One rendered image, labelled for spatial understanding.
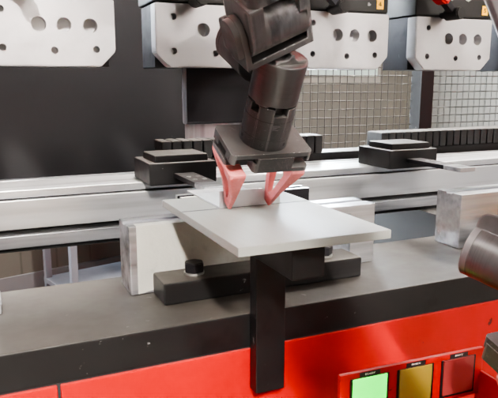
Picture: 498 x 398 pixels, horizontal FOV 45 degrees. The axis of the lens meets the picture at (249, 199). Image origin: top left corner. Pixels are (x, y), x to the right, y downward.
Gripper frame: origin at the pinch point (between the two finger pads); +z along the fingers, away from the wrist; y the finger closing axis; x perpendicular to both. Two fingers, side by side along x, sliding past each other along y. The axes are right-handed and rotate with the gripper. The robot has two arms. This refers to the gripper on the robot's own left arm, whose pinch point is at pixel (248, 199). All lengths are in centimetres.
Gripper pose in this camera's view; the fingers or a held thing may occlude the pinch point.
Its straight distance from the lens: 76.2
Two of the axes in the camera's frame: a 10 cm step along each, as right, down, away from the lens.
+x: 3.6, 6.2, -7.0
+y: -9.2, 0.8, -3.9
